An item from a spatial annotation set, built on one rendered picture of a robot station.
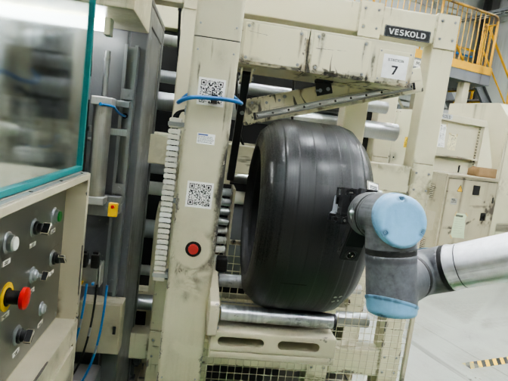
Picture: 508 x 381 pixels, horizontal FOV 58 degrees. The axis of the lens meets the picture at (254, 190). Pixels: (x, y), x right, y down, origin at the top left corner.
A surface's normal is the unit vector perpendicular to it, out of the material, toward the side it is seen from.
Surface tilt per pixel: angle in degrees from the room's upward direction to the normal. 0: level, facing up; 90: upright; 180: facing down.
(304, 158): 50
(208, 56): 90
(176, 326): 90
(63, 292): 90
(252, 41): 90
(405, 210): 78
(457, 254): 63
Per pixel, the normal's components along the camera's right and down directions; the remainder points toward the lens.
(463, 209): 0.41, 0.17
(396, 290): -0.08, 0.02
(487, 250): -0.69, -0.49
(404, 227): 0.11, -0.07
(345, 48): 0.11, 0.14
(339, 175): 0.15, -0.42
